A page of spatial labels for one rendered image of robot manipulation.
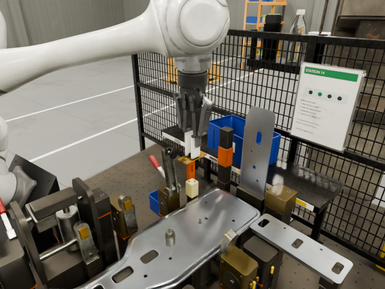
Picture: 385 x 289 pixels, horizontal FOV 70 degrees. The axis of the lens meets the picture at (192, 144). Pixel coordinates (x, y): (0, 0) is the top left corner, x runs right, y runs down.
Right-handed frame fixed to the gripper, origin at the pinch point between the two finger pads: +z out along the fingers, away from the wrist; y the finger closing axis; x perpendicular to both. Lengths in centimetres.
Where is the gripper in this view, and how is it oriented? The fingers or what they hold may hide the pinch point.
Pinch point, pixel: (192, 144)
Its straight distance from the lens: 76.6
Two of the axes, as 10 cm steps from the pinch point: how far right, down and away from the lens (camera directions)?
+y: 6.9, 3.3, -6.5
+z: 0.0, 8.9, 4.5
